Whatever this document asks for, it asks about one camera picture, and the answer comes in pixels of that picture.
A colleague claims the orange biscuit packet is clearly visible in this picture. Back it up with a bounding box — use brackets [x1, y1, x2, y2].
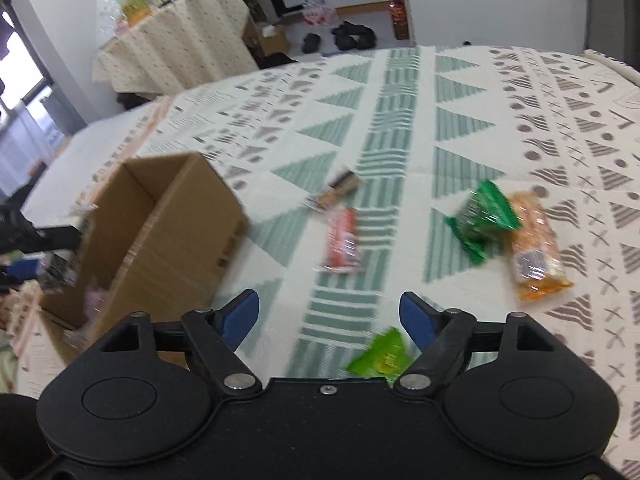
[508, 192, 574, 301]

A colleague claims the bright green snack bag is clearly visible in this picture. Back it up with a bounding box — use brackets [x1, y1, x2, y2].
[346, 327, 411, 384]

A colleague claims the clear brown small snack packet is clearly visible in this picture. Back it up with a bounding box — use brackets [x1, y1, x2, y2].
[304, 170, 360, 211]

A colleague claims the dark green snack bag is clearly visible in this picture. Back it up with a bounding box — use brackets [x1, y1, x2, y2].
[445, 180, 522, 264]

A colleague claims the small cardboard box on floor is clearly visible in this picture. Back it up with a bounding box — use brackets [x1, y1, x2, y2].
[255, 23, 291, 56]

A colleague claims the single black slipper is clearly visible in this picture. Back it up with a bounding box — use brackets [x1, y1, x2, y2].
[300, 32, 322, 54]

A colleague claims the brown cardboard box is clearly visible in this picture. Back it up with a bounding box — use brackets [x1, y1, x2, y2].
[39, 152, 248, 365]

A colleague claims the white mattress sheet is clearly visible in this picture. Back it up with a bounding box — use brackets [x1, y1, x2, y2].
[22, 99, 166, 226]

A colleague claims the pink water bottle pack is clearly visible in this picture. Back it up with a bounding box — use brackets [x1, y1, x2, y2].
[303, 0, 338, 26]

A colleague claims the black slippers pile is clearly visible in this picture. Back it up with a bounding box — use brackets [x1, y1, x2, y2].
[331, 21, 378, 52]

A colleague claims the dotted cream tablecloth table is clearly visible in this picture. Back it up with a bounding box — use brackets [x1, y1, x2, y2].
[92, 0, 258, 94]

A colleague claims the orange red snack packet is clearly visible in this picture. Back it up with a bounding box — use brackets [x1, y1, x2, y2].
[316, 208, 361, 274]

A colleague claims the dark oil bottle on floor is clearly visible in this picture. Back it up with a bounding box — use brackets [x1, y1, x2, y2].
[388, 0, 410, 40]

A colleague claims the patterned bed blanket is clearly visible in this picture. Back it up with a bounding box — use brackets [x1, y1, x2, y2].
[134, 47, 639, 479]

